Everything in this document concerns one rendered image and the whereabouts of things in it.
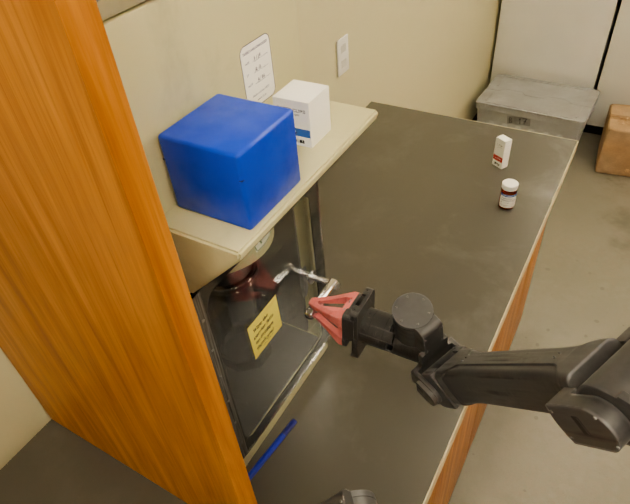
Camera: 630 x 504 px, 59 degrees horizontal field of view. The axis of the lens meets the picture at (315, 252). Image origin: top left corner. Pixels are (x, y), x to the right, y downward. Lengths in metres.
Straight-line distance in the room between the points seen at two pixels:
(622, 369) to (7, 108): 0.51
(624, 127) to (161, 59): 3.06
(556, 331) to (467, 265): 1.24
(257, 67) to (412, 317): 0.38
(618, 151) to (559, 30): 0.77
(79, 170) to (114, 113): 0.07
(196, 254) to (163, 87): 0.17
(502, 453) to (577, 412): 1.70
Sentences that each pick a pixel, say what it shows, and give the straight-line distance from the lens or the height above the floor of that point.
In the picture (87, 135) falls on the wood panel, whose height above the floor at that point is 1.67.
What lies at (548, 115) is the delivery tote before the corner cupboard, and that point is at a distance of 3.35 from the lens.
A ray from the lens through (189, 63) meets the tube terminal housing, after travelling 0.61.
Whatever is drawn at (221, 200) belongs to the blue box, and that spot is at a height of 1.54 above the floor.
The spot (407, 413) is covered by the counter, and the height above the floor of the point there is 0.94.
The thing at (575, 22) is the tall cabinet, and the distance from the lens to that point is 3.63.
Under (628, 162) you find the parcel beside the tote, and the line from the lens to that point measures 3.51.
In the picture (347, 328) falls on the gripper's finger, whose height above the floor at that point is 1.22.
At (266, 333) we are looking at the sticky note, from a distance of 0.88.
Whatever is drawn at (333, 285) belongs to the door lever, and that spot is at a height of 1.21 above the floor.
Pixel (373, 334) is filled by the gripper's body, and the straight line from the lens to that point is 0.84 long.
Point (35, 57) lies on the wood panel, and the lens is 0.44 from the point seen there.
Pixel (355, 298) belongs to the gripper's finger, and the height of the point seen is 1.23.
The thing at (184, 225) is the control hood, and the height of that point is 1.51.
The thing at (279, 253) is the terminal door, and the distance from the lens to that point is 0.83.
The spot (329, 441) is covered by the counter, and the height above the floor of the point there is 0.94.
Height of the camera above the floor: 1.86
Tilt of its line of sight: 42 degrees down
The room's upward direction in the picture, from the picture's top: 6 degrees counter-clockwise
